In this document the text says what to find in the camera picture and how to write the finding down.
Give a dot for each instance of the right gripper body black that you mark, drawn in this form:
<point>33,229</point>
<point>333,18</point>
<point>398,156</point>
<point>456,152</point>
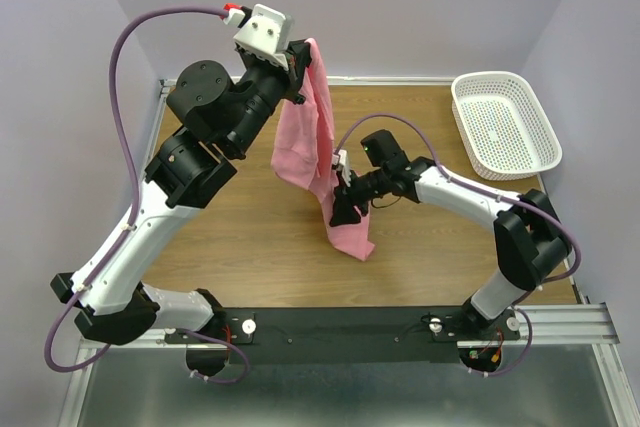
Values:
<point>345,192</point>

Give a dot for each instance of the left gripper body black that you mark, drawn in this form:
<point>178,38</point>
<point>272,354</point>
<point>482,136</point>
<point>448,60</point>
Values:
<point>298,69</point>

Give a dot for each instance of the pink t shirt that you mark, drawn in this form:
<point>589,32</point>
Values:
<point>303,152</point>

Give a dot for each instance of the white perforated plastic basket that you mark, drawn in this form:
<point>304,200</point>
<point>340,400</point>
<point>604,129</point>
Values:
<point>504,129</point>

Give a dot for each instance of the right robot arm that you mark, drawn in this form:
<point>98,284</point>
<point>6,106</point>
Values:
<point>528,238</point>

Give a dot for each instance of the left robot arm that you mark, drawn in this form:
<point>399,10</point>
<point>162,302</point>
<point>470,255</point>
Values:
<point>220,118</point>

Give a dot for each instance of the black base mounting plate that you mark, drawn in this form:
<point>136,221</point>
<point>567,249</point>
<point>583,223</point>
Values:
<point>317,335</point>

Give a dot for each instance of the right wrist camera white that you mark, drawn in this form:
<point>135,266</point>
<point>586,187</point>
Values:
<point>341,167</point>

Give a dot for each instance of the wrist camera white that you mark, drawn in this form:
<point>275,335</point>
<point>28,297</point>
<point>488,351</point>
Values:
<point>341,167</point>
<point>266,35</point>

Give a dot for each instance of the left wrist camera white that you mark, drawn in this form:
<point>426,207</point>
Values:
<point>266,35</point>

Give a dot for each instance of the aluminium frame rail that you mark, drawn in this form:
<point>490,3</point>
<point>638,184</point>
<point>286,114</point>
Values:
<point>262,242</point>

